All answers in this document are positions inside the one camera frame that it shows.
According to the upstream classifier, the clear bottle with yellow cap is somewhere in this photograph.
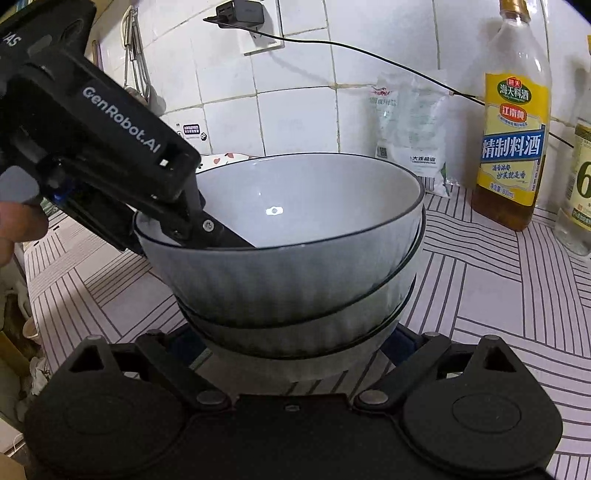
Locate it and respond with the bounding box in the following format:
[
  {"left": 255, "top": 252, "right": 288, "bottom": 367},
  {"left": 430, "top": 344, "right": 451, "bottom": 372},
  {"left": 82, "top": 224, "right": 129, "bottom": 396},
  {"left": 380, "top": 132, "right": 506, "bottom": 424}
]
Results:
[{"left": 553, "top": 60, "right": 591, "bottom": 257}]

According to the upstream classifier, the striped tablecloth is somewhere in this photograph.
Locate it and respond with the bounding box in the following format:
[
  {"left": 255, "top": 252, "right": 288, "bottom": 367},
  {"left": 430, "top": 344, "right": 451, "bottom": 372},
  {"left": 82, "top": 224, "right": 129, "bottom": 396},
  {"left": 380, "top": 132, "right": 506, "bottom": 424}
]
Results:
[{"left": 23, "top": 185, "right": 591, "bottom": 480}]

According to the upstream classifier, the white wall socket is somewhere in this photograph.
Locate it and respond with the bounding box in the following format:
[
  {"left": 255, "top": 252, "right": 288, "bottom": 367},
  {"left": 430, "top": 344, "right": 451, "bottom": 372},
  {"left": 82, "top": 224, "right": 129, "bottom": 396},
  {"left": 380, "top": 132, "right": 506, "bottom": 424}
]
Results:
[{"left": 238, "top": 18, "right": 283, "bottom": 57}]

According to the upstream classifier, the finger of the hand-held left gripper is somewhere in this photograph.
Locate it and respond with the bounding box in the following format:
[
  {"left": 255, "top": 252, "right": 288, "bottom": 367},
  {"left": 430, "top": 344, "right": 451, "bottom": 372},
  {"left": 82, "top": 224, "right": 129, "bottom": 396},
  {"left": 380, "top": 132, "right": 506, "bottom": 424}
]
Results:
[
  {"left": 159, "top": 178, "right": 258, "bottom": 251},
  {"left": 62, "top": 198, "right": 145, "bottom": 256}
]

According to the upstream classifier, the yellow label glass bottle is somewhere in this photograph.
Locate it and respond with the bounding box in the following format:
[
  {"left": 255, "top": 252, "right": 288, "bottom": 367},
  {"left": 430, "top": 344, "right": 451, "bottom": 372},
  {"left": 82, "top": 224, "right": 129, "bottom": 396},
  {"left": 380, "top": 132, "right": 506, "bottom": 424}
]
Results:
[{"left": 471, "top": 0, "right": 553, "bottom": 232}]

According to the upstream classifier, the white dark-rimmed bowl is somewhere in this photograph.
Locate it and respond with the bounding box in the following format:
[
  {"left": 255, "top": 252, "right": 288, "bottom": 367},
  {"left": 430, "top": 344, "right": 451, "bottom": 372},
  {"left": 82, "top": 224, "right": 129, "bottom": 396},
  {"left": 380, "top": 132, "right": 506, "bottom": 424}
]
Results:
[
  {"left": 133, "top": 153, "right": 426, "bottom": 324},
  {"left": 175, "top": 208, "right": 428, "bottom": 356},
  {"left": 203, "top": 272, "right": 416, "bottom": 384}
]

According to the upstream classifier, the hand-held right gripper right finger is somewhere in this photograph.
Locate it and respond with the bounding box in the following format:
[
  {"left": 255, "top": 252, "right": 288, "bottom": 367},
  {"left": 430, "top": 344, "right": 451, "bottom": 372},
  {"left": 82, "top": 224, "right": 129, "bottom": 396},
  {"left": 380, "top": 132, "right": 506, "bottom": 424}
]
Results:
[{"left": 352, "top": 323, "right": 514, "bottom": 412}]

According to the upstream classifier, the black power adapter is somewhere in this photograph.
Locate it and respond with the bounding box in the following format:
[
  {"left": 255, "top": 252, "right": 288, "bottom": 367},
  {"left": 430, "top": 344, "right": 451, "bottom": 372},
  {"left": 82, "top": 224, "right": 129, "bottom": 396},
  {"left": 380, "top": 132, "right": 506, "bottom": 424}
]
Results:
[{"left": 203, "top": 0, "right": 266, "bottom": 29}]

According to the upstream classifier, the black power cable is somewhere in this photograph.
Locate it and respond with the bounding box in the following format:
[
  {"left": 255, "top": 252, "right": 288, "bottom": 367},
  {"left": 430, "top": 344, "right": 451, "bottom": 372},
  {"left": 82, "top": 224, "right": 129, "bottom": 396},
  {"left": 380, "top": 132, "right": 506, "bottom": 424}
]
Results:
[{"left": 249, "top": 27, "right": 591, "bottom": 149}]

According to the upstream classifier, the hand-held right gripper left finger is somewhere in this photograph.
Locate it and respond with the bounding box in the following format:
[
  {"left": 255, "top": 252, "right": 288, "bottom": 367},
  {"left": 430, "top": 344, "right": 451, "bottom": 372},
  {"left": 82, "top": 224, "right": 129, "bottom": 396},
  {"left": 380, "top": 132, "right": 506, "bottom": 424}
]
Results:
[{"left": 69, "top": 323, "right": 232, "bottom": 413}]

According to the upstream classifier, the white plastic salt bag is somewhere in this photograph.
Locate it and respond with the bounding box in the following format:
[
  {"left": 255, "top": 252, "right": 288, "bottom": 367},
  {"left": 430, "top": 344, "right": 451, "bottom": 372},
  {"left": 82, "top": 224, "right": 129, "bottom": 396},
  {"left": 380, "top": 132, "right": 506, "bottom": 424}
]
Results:
[{"left": 369, "top": 74, "right": 455, "bottom": 199}]

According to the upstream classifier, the small wall sticker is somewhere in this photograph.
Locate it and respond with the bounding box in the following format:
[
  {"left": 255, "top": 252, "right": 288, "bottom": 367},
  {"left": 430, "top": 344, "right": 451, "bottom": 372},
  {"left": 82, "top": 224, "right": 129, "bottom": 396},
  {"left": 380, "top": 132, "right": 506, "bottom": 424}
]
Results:
[{"left": 175, "top": 122, "right": 208, "bottom": 141}]

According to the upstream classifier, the hanging metal utensil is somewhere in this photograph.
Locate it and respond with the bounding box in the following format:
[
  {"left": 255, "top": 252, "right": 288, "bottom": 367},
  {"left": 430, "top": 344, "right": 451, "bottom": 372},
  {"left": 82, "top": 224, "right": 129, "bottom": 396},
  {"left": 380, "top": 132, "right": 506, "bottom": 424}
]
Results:
[{"left": 121, "top": 7, "right": 165, "bottom": 117}]

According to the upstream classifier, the person's left hand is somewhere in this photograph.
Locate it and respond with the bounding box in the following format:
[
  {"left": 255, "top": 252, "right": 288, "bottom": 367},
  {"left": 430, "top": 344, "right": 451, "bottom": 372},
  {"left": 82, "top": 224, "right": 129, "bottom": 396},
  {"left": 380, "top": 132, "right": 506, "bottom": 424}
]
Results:
[{"left": 0, "top": 200, "right": 49, "bottom": 268}]

